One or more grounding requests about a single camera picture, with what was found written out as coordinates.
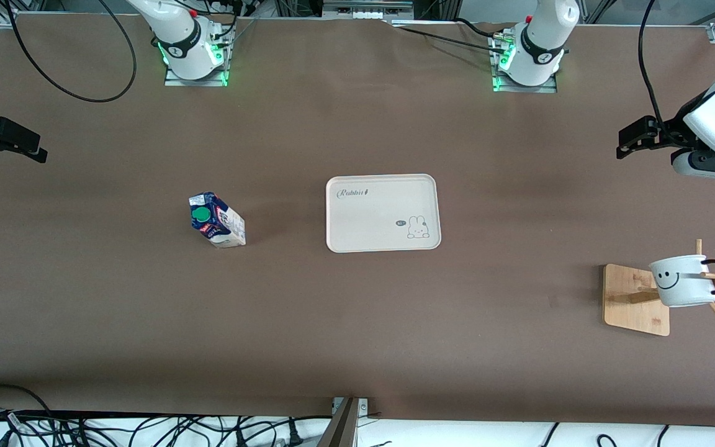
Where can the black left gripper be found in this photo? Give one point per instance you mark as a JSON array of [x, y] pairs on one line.
[[670, 131]]

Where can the blue white milk carton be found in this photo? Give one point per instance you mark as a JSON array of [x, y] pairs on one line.
[[224, 223]]

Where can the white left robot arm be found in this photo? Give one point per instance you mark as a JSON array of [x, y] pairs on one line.
[[544, 37]]

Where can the cream rabbit print tray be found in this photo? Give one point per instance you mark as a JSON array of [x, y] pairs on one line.
[[376, 217]]

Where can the wooden mug stand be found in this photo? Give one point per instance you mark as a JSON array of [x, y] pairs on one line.
[[634, 310]]

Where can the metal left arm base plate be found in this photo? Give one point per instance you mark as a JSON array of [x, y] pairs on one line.
[[553, 87]]

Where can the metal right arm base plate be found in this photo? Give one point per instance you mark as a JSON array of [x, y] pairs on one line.
[[224, 62]]

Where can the aluminium rack frame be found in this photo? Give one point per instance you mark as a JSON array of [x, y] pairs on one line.
[[367, 7]]

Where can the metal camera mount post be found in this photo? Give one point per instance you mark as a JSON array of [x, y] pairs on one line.
[[345, 425]]

